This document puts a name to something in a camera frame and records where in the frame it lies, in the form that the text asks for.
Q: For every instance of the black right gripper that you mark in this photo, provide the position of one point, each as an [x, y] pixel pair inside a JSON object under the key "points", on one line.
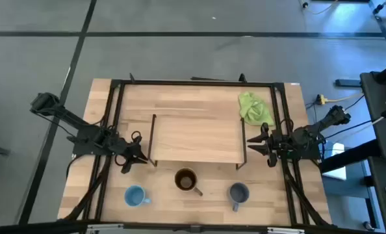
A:
{"points": [[282, 141]]}

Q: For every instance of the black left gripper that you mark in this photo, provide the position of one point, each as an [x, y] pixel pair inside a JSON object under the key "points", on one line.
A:
{"points": [[124, 149]]}

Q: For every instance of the light blue mug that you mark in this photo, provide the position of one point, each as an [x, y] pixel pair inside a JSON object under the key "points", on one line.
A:
{"points": [[134, 196]]}

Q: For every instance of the brown glazed mug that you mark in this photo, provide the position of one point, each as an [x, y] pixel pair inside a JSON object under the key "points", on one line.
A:
{"points": [[186, 179]]}

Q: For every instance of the grey mug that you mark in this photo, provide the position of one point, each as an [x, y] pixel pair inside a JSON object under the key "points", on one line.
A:
{"points": [[239, 192]]}

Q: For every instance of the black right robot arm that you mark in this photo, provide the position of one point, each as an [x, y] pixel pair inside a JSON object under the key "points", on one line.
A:
{"points": [[323, 123]]}

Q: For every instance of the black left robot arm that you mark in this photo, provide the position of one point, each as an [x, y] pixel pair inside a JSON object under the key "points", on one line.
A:
{"points": [[69, 115]]}

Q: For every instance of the wooden shelf with black legs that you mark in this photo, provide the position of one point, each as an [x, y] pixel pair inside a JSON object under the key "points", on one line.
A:
{"points": [[196, 139]]}

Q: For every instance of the green cloth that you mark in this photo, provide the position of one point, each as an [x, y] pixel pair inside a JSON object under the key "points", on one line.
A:
{"points": [[254, 110]]}

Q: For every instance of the white floor box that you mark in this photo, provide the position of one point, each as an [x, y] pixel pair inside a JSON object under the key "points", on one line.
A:
{"points": [[336, 174]]}

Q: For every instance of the black floor stand foot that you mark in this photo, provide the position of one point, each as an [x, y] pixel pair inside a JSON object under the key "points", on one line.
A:
{"points": [[348, 83]]}

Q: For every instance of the black desk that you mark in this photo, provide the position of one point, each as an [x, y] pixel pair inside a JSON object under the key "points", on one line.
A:
{"points": [[379, 107]]}

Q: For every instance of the dark grey side table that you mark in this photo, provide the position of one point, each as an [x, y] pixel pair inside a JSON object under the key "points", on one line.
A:
{"points": [[379, 195]]}

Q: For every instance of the black caster wheel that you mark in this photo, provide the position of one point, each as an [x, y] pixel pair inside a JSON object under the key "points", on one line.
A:
{"points": [[368, 226]]}

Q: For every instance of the silver metal bracket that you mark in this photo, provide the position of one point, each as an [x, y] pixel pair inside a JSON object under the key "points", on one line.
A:
{"points": [[105, 228], [285, 231]]}

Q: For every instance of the black aluminium table frame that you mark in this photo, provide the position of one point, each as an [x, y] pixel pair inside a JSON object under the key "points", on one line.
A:
{"points": [[180, 83]]}

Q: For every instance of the black camera rig beam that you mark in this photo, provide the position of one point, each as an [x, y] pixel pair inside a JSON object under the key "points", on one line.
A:
{"points": [[33, 228]]}

